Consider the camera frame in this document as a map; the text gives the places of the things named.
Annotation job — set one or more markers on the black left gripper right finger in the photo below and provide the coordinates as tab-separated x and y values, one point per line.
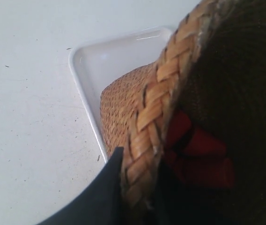
169	201

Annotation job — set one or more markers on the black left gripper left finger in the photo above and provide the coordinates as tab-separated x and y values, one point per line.
100	203

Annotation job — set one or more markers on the red cylinder block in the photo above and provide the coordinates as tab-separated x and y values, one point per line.
206	172
204	144
178	127

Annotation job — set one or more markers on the brown woven wicker basket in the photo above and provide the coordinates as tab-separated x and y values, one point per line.
213	68

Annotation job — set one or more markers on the white rectangular plastic tray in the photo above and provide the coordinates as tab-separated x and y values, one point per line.
96	64

